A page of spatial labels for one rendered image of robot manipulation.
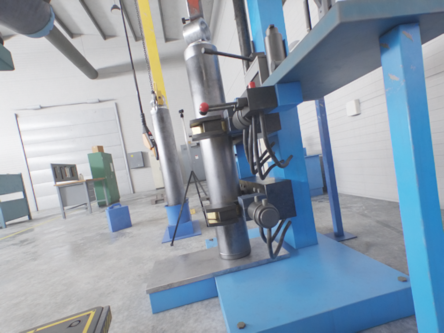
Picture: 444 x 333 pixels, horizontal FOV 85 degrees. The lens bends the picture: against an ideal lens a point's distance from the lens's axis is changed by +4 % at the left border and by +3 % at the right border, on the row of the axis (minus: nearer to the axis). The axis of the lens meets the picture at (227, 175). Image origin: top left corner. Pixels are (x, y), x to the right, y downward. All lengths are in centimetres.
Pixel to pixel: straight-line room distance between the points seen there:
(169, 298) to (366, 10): 146
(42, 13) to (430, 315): 152
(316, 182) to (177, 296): 289
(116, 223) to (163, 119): 193
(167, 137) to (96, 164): 604
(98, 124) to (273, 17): 1164
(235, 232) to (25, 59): 1390
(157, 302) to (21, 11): 137
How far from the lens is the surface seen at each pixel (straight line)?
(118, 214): 406
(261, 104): 94
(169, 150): 277
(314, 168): 386
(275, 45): 110
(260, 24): 174
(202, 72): 154
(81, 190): 723
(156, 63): 440
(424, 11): 81
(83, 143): 1300
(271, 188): 126
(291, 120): 160
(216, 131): 122
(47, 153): 1357
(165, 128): 280
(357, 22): 70
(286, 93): 97
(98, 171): 865
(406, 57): 79
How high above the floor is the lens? 76
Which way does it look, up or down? 3 degrees down
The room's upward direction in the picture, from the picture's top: 10 degrees counter-clockwise
